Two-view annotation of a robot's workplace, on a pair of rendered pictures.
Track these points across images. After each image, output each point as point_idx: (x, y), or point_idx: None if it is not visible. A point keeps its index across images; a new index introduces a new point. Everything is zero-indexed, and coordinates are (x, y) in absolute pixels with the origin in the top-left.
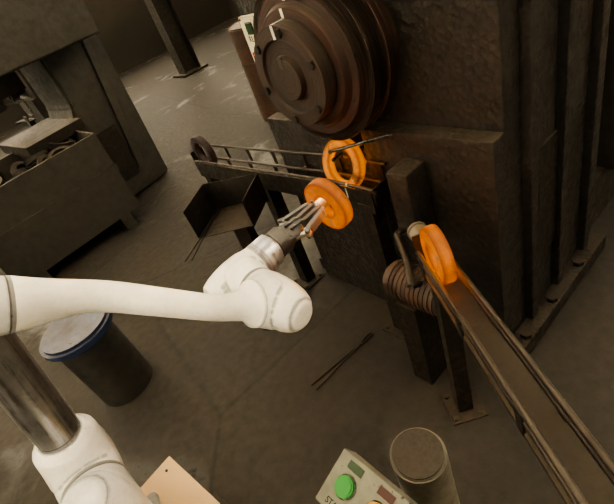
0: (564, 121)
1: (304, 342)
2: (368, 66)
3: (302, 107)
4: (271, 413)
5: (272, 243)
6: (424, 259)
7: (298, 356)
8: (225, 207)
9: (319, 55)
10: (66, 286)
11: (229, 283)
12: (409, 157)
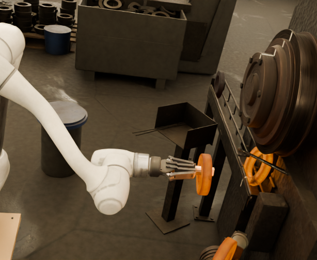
0: None
1: (155, 243)
2: (288, 122)
3: (247, 111)
4: (94, 256)
5: (146, 163)
6: None
7: (142, 246)
8: (188, 126)
9: (268, 92)
10: (31, 94)
11: (104, 160)
12: (285, 197)
